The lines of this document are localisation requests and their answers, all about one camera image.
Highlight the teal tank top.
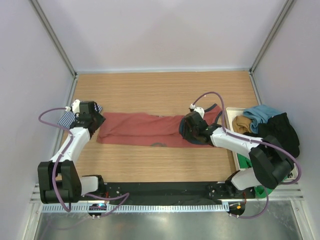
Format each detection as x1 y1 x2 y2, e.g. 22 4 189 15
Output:
242 104 281 134

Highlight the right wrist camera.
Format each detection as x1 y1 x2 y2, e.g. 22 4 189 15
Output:
189 103 205 118

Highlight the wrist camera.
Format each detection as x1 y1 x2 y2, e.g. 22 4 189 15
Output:
189 103 205 118
64 99 81 114

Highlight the blue white striped tank top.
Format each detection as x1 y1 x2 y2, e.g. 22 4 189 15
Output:
57 101 105 130

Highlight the brown tank top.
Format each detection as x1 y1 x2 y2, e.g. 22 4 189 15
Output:
232 115 252 134

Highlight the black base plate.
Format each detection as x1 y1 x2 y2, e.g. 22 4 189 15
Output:
93 181 256 206

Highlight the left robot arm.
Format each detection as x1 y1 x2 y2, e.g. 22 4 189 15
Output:
37 99 106 207

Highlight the black tank top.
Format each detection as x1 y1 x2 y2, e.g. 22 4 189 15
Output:
244 112 300 158

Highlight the white plastic tray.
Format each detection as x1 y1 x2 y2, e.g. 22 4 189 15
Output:
225 107 298 182

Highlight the slotted cable duct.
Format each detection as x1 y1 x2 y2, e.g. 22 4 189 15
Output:
41 201 230 214

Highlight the green tank top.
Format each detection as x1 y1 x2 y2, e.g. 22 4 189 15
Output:
236 153 273 199

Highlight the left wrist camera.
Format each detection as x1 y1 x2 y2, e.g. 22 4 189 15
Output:
64 99 81 114

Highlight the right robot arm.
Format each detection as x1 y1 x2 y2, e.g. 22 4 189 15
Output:
181 111 295 198

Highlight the red tank top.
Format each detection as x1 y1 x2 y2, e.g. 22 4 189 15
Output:
97 112 209 148

